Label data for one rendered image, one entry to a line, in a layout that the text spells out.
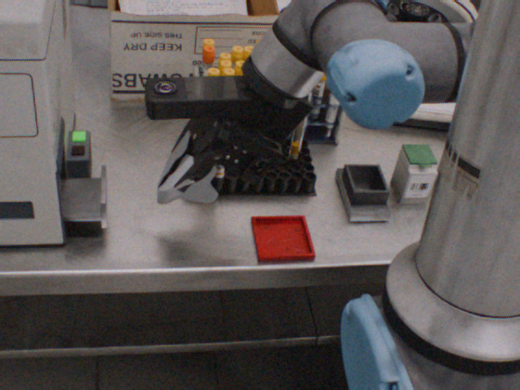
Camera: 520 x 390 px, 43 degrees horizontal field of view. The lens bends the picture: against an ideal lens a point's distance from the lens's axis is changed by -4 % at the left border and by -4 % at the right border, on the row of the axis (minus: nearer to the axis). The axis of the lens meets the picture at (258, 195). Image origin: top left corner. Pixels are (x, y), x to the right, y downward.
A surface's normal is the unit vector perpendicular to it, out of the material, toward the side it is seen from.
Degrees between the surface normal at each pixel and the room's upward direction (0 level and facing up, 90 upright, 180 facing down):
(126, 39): 91
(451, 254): 88
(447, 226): 89
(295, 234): 0
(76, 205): 0
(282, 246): 0
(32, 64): 90
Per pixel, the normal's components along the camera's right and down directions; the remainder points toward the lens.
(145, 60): 0.15, 0.67
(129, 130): 0.11, -0.73
